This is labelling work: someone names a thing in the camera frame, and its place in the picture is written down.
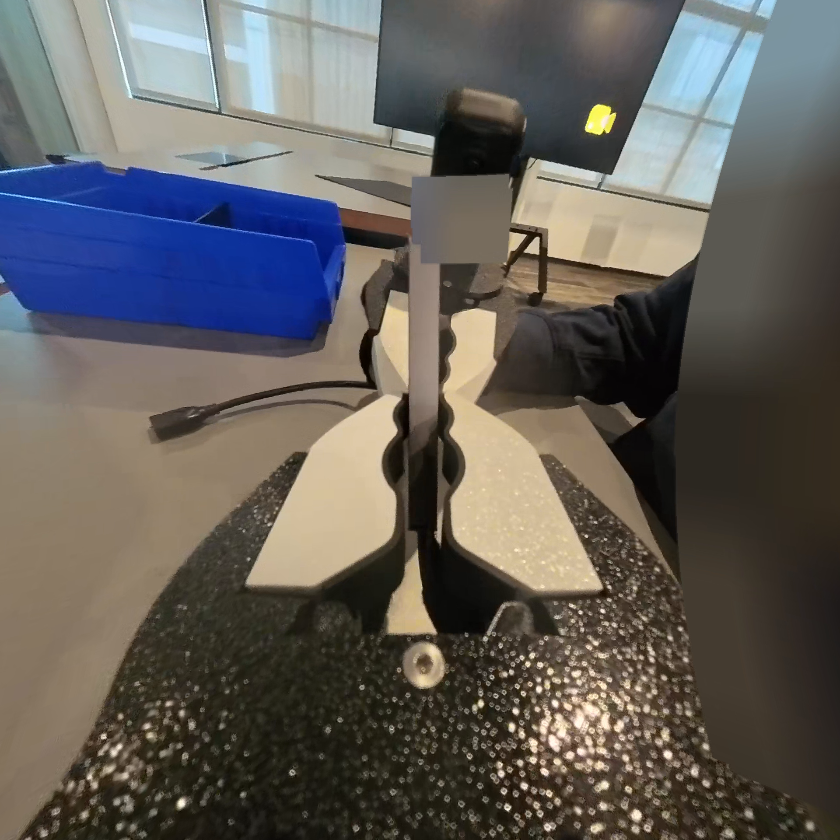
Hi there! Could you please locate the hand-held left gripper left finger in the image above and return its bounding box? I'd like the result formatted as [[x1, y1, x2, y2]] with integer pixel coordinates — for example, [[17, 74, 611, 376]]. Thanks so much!
[[246, 392, 404, 598]]

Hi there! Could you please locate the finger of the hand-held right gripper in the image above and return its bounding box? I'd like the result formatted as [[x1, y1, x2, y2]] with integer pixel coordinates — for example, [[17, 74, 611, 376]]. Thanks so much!
[[446, 308, 497, 396], [369, 303, 411, 398]]

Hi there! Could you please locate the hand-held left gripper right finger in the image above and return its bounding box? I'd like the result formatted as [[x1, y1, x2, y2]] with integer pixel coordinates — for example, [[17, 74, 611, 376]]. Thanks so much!
[[440, 395, 603, 599]]

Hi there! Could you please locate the grey usb hub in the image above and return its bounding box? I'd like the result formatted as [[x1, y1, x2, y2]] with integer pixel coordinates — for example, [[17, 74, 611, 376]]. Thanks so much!
[[407, 239, 439, 531]]

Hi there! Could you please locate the black usb cable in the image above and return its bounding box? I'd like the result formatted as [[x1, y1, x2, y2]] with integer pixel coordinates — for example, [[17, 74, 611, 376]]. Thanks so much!
[[150, 381, 370, 442]]

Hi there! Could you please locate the blue plastic bin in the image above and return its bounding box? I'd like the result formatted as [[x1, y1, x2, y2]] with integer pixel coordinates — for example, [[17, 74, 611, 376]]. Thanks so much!
[[0, 161, 347, 340]]

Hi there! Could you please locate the person's right forearm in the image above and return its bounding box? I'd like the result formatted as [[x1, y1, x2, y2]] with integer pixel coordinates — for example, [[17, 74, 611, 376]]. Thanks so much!
[[489, 259, 698, 421]]

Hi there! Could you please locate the black table mat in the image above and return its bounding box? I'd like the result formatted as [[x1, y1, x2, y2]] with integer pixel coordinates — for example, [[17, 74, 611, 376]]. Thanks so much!
[[315, 174, 434, 210]]

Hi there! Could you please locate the person's dark clothed torso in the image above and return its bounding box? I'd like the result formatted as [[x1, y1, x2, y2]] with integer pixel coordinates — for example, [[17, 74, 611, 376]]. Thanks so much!
[[610, 394, 683, 546]]

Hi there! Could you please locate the black monitor screen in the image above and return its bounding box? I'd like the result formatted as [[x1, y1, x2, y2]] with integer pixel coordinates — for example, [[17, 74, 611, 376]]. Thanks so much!
[[373, 0, 686, 175]]

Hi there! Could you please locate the grey table cable hatch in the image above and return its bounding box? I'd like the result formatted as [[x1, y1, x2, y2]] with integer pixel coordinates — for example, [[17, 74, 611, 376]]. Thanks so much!
[[176, 150, 294, 172]]

